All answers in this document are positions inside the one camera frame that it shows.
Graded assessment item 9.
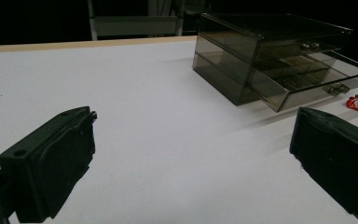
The small red hair clip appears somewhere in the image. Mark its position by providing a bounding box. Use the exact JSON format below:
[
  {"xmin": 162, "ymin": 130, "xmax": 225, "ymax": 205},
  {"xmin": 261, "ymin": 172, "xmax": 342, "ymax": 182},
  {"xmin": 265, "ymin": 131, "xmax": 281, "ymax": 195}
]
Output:
[{"xmin": 345, "ymin": 94, "xmax": 358, "ymax": 112}]

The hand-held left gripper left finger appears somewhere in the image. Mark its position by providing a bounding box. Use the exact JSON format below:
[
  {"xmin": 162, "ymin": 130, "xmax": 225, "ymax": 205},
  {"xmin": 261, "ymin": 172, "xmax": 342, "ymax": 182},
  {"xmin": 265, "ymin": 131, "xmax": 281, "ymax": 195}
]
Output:
[{"xmin": 0, "ymin": 105, "xmax": 98, "ymax": 224}]

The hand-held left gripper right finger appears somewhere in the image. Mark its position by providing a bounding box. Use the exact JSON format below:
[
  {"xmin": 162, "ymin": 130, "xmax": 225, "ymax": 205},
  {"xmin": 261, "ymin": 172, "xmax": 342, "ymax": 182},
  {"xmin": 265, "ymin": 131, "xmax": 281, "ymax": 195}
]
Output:
[{"xmin": 289, "ymin": 106, "xmax": 358, "ymax": 223}]

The smoky transparent drawer cabinet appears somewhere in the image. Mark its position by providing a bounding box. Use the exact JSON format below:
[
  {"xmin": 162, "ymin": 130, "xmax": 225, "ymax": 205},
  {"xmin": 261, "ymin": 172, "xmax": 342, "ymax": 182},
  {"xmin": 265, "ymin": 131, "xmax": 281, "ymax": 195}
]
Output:
[{"xmin": 192, "ymin": 12, "xmax": 354, "ymax": 106}]

